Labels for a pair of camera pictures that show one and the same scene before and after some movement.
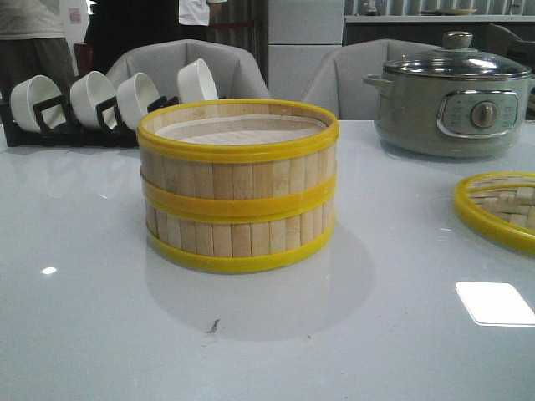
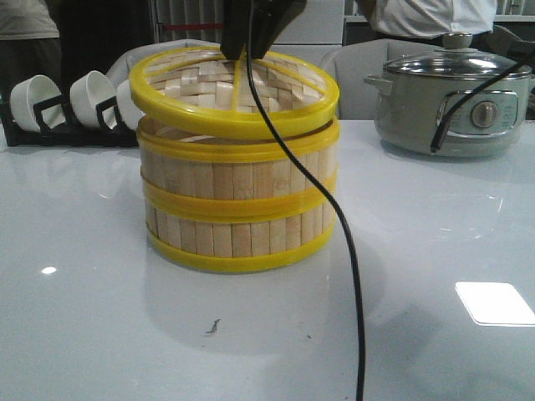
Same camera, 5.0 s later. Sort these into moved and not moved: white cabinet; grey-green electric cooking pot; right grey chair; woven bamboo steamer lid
Moved: woven bamboo steamer lid
Not moved: right grey chair; white cabinet; grey-green electric cooking pot
